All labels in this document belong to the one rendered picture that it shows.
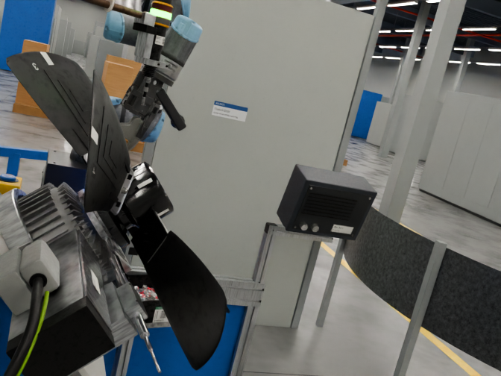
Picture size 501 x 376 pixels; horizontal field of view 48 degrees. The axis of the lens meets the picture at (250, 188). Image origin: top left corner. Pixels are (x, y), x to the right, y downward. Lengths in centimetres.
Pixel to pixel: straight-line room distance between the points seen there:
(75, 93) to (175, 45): 33
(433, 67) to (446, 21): 60
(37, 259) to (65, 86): 46
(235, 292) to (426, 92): 633
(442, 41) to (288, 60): 489
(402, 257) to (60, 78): 210
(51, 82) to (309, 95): 229
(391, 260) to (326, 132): 89
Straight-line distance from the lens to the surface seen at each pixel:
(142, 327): 90
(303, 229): 175
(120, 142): 98
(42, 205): 111
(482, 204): 1137
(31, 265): 85
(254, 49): 316
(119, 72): 873
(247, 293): 181
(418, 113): 785
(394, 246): 297
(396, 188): 791
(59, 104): 116
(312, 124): 333
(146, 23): 117
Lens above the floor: 147
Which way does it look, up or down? 11 degrees down
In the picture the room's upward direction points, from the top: 14 degrees clockwise
